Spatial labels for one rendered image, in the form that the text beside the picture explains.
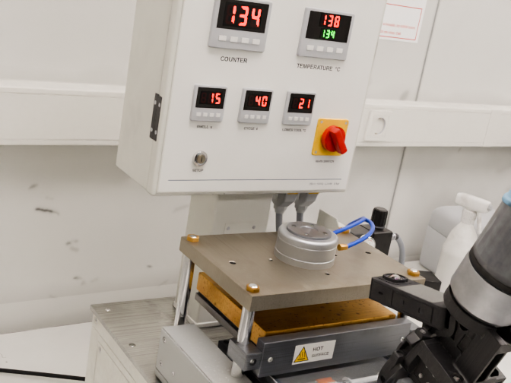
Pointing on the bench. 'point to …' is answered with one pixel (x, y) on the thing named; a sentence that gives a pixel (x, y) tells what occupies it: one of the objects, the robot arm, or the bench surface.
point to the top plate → (293, 264)
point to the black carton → (430, 280)
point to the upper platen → (259, 330)
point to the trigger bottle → (461, 236)
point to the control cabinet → (245, 110)
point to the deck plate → (144, 330)
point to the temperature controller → (330, 20)
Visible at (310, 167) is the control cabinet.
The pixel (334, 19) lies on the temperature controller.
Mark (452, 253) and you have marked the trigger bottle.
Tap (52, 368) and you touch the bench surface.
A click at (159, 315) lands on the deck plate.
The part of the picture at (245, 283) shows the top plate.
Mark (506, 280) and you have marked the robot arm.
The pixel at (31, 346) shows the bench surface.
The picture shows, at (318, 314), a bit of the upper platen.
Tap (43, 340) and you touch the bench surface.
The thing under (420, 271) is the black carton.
